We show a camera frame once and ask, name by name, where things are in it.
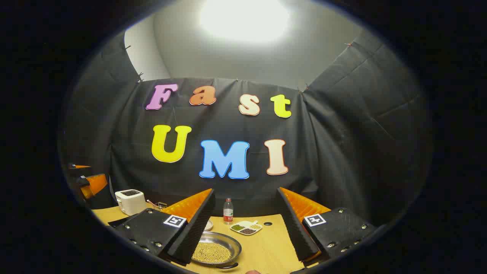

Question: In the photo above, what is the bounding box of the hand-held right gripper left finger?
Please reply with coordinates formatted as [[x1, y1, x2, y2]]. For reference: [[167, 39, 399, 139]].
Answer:
[[108, 188, 215, 266]]

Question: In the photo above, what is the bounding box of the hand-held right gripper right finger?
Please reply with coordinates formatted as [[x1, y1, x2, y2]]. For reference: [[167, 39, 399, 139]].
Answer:
[[277, 187, 377, 263]]

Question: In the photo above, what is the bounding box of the stainless steel pot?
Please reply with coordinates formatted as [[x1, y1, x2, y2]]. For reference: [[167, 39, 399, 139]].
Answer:
[[191, 231, 242, 269]]

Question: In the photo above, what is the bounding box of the pile of soybeans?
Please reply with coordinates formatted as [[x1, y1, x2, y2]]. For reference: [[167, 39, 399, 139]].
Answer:
[[192, 242, 232, 264]]

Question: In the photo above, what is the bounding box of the white toaster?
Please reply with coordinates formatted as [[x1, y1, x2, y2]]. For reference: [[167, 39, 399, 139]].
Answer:
[[115, 189, 147, 216]]

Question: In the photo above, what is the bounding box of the clear water bottle red label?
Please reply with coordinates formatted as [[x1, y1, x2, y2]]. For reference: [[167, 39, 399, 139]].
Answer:
[[223, 198, 234, 225]]

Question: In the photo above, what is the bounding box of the white divided dish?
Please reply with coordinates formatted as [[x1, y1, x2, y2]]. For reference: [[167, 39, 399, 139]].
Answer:
[[229, 220, 263, 236]]

